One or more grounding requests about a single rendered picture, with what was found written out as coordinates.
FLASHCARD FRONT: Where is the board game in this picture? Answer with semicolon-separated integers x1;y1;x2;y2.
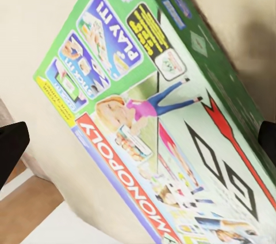
34;0;276;244

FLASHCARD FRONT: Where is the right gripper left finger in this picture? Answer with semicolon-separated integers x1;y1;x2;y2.
0;121;29;190

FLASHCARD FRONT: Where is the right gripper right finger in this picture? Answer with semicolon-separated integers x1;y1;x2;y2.
258;121;276;167

